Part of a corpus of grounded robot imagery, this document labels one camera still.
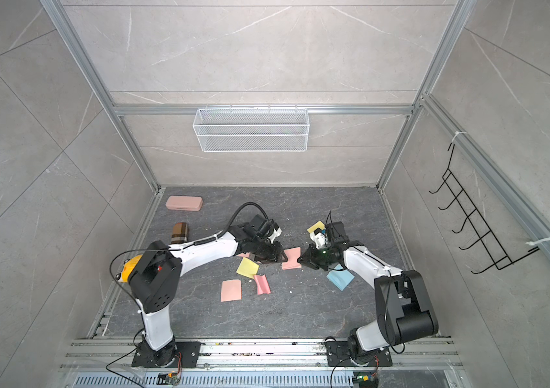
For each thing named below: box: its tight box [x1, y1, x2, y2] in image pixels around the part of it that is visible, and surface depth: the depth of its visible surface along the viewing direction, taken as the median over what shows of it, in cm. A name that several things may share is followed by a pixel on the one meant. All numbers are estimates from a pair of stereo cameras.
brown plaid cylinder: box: [171, 222, 189, 245], surface depth 100 cm
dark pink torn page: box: [253, 274, 271, 296], surface depth 88 cm
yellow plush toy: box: [114, 254, 144, 283], surface depth 86 cm
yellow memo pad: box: [306, 219, 326, 234], surface depth 106 cm
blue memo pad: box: [325, 263, 356, 292], surface depth 90 cm
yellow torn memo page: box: [236, 257, 260, 279], surface depth 94 cm
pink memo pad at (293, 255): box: [281, 246, 302, 270], surface depth 89 cm
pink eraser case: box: [165, 195, 204, 211], surface depth 113 cm
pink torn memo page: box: [220, 279, 242, 303], surface depth 88 cm
